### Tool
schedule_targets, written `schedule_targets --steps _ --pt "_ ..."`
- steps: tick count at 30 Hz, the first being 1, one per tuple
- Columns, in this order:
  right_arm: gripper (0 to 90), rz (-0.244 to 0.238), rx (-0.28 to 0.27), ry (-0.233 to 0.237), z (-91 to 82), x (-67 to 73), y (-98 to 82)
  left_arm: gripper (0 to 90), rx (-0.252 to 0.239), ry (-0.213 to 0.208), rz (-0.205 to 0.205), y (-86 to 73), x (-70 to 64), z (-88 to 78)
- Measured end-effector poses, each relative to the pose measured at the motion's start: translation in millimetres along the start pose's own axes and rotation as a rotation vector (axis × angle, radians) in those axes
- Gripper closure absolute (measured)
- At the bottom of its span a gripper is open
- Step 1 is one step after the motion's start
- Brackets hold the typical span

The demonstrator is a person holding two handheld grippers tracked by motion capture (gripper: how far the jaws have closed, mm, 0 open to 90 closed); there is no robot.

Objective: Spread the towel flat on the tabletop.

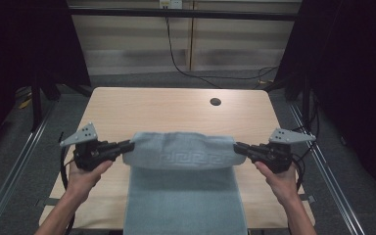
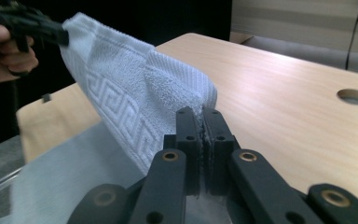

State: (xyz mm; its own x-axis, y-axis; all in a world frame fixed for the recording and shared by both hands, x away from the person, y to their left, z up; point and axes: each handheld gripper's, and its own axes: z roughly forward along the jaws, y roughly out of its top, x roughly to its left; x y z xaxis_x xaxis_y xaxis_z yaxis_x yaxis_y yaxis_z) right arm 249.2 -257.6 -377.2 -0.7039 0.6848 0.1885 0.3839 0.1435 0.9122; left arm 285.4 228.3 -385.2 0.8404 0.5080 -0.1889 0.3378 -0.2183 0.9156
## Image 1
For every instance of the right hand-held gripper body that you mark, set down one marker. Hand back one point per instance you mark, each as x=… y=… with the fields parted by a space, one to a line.
x=275 y=156

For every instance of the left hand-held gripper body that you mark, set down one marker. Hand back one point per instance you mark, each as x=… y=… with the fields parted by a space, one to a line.
x=93 y=155

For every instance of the light blue towel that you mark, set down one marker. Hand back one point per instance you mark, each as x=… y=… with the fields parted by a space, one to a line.
x=184 y=196

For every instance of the person's right hand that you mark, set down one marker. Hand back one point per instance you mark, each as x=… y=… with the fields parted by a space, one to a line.
x=280 y=184

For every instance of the person's left hand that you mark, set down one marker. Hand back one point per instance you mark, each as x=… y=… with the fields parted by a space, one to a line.
x=81 y=181

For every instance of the black metal stand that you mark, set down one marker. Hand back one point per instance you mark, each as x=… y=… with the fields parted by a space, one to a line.
x=305 y=101
x=36 y=107

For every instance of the dark curtain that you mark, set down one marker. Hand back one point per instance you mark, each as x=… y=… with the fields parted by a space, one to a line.
x=352 y=81
x=19 y=49

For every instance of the black horizontal bar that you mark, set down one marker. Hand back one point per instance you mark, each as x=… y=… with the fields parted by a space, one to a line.
x=182 y=14

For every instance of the aluminium floor rail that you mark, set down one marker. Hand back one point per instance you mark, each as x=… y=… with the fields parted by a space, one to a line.
x=329 y=176
x=9 y=173

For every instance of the white wall socket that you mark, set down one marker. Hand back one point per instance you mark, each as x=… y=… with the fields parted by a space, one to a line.
x=170 y=4

